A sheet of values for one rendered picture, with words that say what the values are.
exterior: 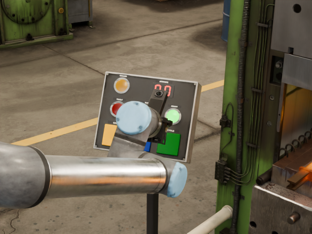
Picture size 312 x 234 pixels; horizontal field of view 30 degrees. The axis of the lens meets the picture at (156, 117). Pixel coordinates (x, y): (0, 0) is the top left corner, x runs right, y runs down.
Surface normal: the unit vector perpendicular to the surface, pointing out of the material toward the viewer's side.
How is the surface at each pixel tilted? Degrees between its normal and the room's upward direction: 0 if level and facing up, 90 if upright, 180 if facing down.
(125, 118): 55
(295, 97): 90
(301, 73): 90
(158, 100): 29
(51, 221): 0
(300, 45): 90
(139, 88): 60
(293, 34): 90
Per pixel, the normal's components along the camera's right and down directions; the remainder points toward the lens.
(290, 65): -0.66, 0.30
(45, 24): 0.53, 0.36
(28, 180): 0.57, 0.04
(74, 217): 0.01, -0.91
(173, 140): -0.24, -0.11
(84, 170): 0.81, -0.35
